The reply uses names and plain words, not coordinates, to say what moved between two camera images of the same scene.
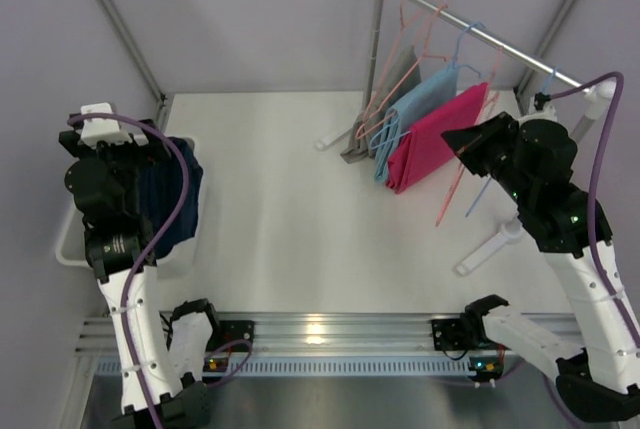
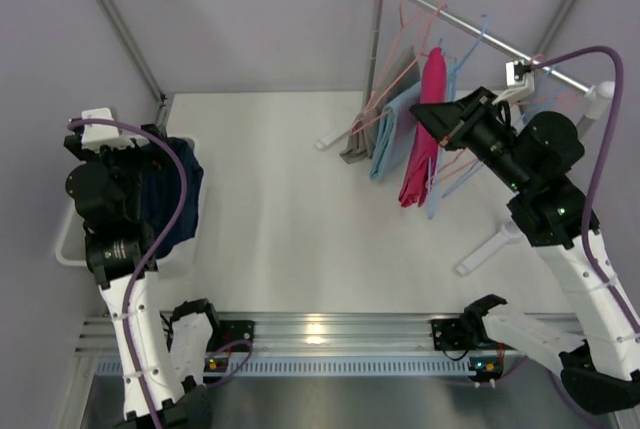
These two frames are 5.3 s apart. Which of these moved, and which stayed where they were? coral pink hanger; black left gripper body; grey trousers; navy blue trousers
Moved: coral pink hanger
Stayed: black left gripper body; grey trousers; navy blue trousers
